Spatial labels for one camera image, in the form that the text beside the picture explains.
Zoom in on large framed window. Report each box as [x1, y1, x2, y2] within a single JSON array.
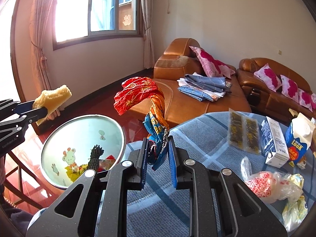
[[53, 0, 141, 50]]

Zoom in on brown leather three-seat sofa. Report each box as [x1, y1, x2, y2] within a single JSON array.
[[236, 58, 315, 124]]

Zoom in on torn printed paper wrapper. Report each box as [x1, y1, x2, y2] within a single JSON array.
[[98, 155, 116, 172]]

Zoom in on brown leather chaise sofa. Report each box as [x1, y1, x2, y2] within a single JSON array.
[[128, 37, 252, 129]]

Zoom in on pale yellow plastic wrapper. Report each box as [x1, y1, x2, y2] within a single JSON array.
[[282, 174, 308, 233]]

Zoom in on beige right curtain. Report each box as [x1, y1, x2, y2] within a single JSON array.
[[141, 0, 155, 69]]

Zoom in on yellow plastic bag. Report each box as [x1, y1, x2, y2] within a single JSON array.
[[65, 164, 88, 182]]

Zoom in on folded blue plaid bedding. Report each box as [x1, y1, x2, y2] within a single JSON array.
[[177, 72, 232, 102]]

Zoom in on blue Look milk carton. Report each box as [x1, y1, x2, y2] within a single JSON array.
[[284, 113, 315, 165]]

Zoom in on white blue milk box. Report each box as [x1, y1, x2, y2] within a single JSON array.
[[261, 117, 290, 168]]

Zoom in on clear bag red white print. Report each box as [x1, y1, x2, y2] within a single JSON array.
[[241, 157, 302, 204]]

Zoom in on pink left curtain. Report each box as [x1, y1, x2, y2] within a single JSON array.
[[29, 0, 53, 94]]

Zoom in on yellow sponge piece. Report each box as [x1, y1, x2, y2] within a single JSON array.
[[32, 85, 72, 126]]

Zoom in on blue plaid tablecloth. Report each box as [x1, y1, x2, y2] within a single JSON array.
[[123, 111, 316, 237]]

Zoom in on pink floral pillow on chaise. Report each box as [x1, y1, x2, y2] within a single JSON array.
[[190, 46, 235, 79]]

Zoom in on clear dark snack packet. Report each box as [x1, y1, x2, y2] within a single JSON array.
[[227, 109, 261, 155]]

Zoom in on small pastry snack box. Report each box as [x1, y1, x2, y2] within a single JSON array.
[[289, 155, 307, 170]]

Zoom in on red orange snack wrapper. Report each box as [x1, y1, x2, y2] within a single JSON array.
[[114, 76, 170, 171]]

